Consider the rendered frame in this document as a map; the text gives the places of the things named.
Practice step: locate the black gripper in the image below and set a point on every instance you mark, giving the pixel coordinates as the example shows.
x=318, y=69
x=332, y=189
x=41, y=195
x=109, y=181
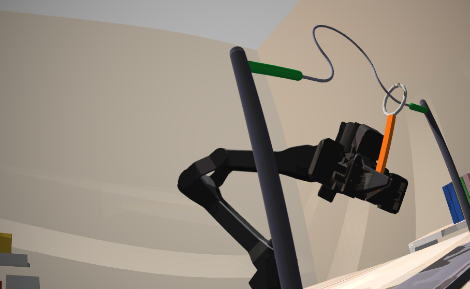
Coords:
x=356, y=177

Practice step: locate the silver loop with orange handle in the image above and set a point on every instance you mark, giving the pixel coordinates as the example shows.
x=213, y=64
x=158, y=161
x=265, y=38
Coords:
x=389, y=128

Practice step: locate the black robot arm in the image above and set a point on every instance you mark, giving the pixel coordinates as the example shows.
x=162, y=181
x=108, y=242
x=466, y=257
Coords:
x=293, y=162

